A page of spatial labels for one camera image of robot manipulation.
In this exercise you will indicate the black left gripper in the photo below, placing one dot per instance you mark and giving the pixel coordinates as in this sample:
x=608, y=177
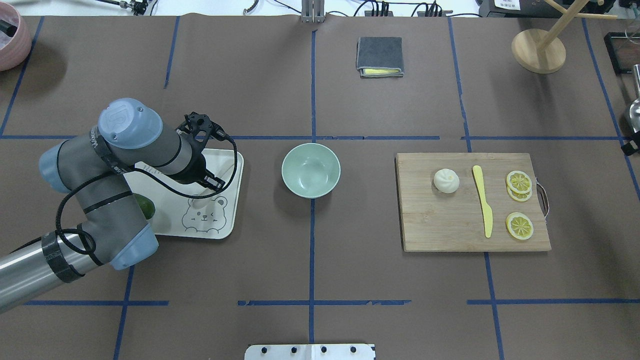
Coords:
x=192, y=172

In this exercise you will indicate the white ceramic spoon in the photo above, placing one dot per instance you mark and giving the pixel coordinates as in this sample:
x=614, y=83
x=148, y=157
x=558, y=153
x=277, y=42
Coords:
x=226, y=172

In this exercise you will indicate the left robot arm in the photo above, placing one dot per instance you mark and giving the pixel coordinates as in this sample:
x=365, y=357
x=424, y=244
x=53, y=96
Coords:
x=99, y=220

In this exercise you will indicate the green ceramic bowl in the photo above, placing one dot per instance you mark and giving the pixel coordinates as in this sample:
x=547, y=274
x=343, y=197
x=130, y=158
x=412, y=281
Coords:
x=311, y=170

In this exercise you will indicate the pink bowl with ice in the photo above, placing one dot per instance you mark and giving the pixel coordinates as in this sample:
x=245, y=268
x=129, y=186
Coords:
x=14, y=50

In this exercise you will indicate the cream bear tray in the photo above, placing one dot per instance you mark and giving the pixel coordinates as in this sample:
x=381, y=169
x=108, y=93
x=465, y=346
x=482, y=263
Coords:
x=178, y=216

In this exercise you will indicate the green lime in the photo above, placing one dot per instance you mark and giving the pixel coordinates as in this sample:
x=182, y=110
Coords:
x=146, y=205

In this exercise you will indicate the grey folded cloth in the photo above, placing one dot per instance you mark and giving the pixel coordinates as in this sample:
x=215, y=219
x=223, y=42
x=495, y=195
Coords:
x=380, y=57

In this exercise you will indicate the bamboo cutting board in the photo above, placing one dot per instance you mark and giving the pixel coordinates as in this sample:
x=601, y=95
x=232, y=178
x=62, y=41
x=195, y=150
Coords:
x=432, y=221

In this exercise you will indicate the yellow plastic knife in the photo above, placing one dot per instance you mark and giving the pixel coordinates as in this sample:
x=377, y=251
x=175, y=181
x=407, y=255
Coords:
x=487, y=211

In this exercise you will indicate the lemon slice stack upper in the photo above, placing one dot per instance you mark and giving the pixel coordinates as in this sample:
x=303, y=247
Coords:
x=519, y=186

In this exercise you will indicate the lemon slice stack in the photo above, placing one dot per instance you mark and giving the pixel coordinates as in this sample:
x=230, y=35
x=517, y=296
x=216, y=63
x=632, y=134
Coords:
x=519, y=186
x=519, y=226

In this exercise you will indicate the lemon slice stack lower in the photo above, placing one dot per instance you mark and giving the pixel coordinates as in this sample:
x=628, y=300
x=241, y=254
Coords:
x=519, y=226

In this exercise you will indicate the wooden mug tree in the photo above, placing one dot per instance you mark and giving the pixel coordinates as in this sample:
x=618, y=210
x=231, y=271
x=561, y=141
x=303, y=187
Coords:
x=540, y=51

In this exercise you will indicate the steel scoop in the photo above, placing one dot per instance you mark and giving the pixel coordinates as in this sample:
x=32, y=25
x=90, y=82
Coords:
x=633, y=113

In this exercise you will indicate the dark tray with glasses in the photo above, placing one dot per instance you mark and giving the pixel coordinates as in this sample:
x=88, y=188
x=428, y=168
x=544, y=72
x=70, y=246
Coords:
x=623, y=50

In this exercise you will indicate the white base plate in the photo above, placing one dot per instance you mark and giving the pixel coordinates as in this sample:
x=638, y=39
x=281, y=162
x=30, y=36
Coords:
x=328, y=351

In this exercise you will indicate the aluminium frame post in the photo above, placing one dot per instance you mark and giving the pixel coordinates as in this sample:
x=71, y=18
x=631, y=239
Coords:
x=313, y=11

